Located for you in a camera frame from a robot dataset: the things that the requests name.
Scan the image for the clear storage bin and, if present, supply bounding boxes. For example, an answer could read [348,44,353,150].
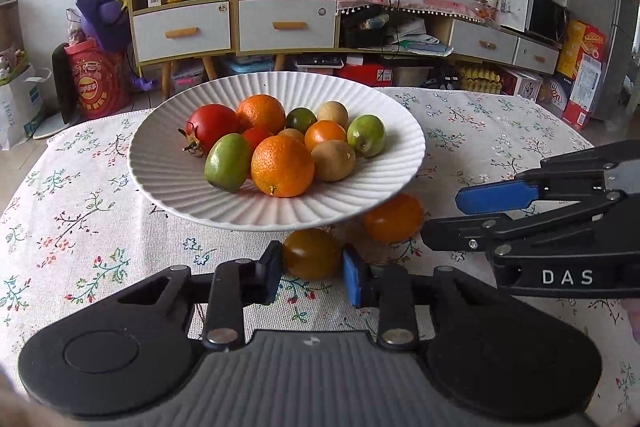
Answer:
[170,59,206,90]

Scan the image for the low wooden sideboard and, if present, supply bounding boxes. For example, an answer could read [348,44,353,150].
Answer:
[337,4,561,88]

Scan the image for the floral tablecloth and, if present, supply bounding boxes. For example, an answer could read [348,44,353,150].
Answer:
[0,87,640,427]

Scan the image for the white ribbed plate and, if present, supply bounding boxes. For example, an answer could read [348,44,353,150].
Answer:
[127,73,427,233]

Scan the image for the white paper bag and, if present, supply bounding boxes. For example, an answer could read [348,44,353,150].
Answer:
[0,64,51,151]

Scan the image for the purple plush toy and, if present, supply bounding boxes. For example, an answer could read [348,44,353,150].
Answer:
[67,0,132,52]

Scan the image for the orange cherry tomato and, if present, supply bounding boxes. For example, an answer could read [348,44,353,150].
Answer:
[304,120,348,152]
[362,193,425,244]

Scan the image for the brownish cherry tomato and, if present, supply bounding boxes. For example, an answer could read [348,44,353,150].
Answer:
[282,228,343,280]

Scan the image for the mandarin orange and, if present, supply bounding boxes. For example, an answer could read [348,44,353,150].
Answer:
[250,135,316,198]
[236,94,287,135]

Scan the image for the pale green jujube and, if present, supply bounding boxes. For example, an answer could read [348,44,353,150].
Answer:
[346,114,387,158]

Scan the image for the stuffed toy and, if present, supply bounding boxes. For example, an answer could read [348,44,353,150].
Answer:
[0,47,28,75]

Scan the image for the white and blue papers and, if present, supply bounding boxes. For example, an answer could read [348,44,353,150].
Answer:
[395,17,455,56]

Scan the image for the orange printed carton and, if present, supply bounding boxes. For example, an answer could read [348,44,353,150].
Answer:
[556,19,607,80]

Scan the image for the dark green cherry tomato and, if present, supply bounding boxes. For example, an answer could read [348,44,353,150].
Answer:
[285,107,318,132]

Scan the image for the red cherry tomato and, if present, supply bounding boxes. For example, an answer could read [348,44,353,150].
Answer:
[179,104,241,158]
[242,126,275,152]

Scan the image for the yellow egg cartons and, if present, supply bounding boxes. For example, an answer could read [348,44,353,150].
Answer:
[457,64,503,95]

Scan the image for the white drawer with orange handle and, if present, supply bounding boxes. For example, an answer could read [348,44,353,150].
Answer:
[238,0,337,54]
[132,2,232,64]

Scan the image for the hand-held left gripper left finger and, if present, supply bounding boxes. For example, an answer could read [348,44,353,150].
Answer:
[117,241,285,350]

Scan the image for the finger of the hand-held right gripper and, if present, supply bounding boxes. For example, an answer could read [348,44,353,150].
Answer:
[420,194,640,259]
[456,139,640,214]

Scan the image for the white printed box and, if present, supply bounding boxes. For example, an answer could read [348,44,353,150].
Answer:
[500,68,545,102]

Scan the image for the red box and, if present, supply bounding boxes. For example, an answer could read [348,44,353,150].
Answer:
[340,63,396,88]

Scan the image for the red printed bucket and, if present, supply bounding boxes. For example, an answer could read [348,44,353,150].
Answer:
[64,41,128,118]

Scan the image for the white microwave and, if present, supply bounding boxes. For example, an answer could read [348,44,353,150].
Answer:
[497,0,571,44]

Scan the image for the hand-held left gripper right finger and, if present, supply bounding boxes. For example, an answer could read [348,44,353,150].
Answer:
[342,243,506,350]

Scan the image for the black panel on white base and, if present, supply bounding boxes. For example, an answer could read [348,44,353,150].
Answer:
[32,42,81,138]

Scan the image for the clear bin with blue lid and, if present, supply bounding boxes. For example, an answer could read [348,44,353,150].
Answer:
[222,56,276,78]

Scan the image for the red and white carton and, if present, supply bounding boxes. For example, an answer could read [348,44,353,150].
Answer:
[575,54,606,130]

